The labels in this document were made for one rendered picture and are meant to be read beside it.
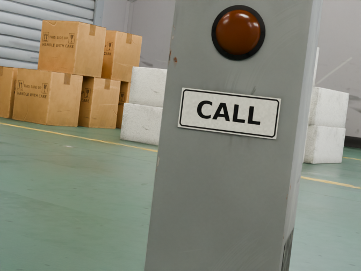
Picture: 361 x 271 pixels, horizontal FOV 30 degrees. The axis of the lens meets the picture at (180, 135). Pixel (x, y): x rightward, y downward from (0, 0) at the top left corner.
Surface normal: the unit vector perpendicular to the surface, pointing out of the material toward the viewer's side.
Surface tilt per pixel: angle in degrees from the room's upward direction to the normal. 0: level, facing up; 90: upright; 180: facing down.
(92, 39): 90
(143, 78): 90
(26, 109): 90
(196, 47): 90
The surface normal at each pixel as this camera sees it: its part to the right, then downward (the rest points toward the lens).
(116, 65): 0.77, 0.12
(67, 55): -0.57, -0.02
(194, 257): -0.25, 0.02
